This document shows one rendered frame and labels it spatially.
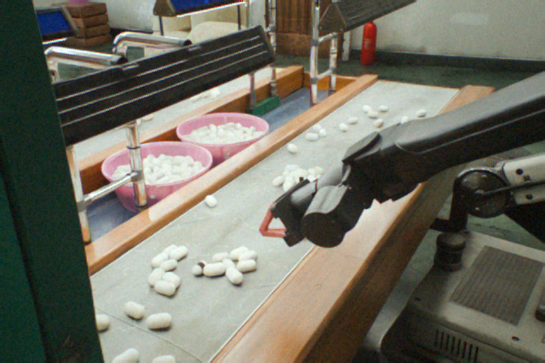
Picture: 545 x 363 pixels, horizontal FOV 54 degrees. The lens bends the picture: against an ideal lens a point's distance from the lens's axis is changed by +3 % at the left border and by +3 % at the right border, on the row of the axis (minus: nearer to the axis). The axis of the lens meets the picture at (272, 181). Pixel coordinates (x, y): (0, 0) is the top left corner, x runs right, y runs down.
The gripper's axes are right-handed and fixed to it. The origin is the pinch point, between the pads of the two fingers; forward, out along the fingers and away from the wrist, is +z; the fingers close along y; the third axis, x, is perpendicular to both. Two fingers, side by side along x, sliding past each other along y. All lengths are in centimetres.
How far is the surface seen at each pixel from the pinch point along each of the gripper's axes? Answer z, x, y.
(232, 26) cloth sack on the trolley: 182, -113, -292
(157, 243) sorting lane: 27.4, -7.6, -2.0
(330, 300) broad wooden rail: -3.1, 14.7, -0.2
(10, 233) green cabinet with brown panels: -34, -12, 49
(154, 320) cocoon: 13.6, 1.5, 16.5
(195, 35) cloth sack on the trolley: 200, -122, -269
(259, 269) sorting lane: 10.7, 6.4, -4.3
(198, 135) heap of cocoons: 50, -27, -52
